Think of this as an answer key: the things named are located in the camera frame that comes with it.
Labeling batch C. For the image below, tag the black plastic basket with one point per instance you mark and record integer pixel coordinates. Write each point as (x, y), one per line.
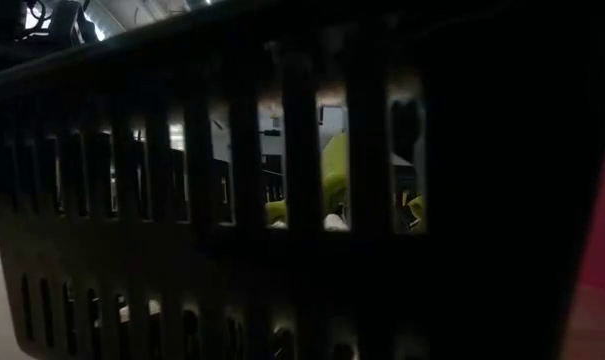
(482, 200)

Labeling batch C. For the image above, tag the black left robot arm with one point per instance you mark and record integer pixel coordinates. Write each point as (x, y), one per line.
(67, 20)

